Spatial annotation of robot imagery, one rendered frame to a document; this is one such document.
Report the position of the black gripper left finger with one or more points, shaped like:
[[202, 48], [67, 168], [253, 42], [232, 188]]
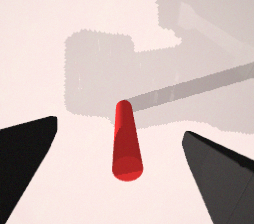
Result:
[[23, 148]]

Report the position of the red peg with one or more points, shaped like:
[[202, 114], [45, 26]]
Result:
[[127, 162]]

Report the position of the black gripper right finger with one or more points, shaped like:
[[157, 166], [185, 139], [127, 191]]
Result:
[[224, 178]]

